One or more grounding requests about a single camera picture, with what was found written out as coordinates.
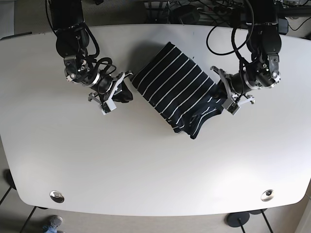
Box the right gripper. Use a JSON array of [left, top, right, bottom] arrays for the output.
[[64, 62, 133, 107]]

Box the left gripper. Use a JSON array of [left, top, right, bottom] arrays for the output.
[[210, 64, 280, 107]]

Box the navy white striped T-shirt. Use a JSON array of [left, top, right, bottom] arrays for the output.
[[125, 42, 225, 139]]

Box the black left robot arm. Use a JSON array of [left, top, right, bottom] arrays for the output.
[[210, 0, 282, 114]]

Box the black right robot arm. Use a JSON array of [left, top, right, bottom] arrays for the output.
[[45, 0, 133, 114]]

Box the black electronics box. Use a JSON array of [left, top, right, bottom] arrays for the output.
[[278, 18, 289, 35]]

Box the black power adapter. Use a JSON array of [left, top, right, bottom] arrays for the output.
[[169, 4, 200, 24]]

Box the right chrome table grommet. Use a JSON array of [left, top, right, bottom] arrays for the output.
[[260, 189, 275, 202]]

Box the chrome table grommet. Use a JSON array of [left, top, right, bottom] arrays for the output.
[[50, 190, 65, 203], [260, 189, 275, 202]]

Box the left chrome table grommet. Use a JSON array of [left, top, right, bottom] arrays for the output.
[[50, 190, 65, 203]]

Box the black round stand base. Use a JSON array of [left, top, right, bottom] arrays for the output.
[[225, 212, 250, 228]]

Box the grey sneaker shoe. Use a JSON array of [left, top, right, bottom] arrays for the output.
[[48, 215, 63, 228]]

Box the blue jeans leg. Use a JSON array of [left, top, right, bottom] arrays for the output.
[[43, 225, 58, 233]]

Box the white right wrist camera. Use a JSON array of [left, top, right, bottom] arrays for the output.
[[101, 99, 117, 115]]

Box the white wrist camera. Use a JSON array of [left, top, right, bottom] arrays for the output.
[[224, 100, 240, 115], [101, 99, 117, 115]]

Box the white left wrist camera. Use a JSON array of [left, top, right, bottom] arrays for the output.
[[224, 100, 240, 115]]

